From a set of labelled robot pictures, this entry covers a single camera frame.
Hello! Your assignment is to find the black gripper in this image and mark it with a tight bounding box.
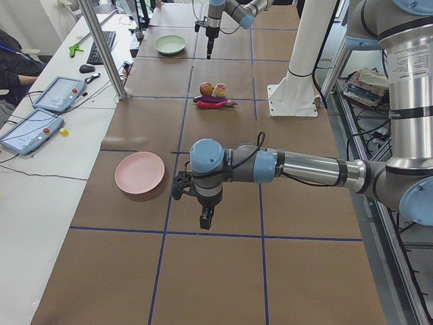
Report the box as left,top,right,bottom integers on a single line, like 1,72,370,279
206,26,217,60
195,184,223,230

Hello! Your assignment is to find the yellow pink peach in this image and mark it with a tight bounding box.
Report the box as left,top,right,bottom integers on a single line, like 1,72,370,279
213,83,227,98

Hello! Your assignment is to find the light green plate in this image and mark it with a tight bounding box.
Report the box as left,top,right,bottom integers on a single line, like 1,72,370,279
154,35,186,56

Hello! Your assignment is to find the red yellow pomegranate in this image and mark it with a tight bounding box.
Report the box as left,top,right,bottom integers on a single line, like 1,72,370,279
199,82,214,96

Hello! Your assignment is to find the purple eggplant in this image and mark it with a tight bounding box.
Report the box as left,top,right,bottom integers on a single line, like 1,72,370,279
193,95,237,106

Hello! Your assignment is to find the red chili pepper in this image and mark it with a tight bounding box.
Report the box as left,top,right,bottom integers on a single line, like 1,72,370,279
196,101,237,110

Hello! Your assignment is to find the pink plate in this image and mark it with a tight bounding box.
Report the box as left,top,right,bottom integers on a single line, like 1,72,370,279
114,152,165,194

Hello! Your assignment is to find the black keyboard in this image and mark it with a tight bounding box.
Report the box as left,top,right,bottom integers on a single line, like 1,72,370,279
86,30,116,66

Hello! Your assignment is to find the black computer mouse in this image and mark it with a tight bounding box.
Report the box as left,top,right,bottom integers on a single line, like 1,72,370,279
79,64,95,74

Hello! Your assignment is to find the green plastic clamp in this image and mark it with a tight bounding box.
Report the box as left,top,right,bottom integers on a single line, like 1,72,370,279
68,43,84,58

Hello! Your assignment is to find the upper blue teach pendant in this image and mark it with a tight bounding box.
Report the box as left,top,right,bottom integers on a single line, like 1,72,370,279
32,76,86,113

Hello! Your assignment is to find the blue teach pendant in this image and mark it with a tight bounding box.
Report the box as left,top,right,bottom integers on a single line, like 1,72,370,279
32,76,86,113
1,108,64,155

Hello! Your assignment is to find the stack of books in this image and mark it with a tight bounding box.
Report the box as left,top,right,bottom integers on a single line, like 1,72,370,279
342,68,389,107

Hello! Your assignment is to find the small yellow toy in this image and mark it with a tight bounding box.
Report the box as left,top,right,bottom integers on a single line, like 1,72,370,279
60,128,69,137

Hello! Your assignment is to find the lower blue teach pendant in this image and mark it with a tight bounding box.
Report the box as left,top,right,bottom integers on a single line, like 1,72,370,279
1,108,64,155

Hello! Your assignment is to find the seated person in black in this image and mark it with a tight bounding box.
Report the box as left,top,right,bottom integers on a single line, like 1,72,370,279
1,30,46,106

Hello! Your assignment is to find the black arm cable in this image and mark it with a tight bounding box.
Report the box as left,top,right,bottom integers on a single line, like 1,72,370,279
223,131,339,187

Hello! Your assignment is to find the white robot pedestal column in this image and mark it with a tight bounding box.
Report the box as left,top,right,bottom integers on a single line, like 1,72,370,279
267,0,339,117

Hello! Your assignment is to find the aluminium frame post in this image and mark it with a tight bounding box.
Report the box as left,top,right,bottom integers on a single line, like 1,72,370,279
77,0,127,100

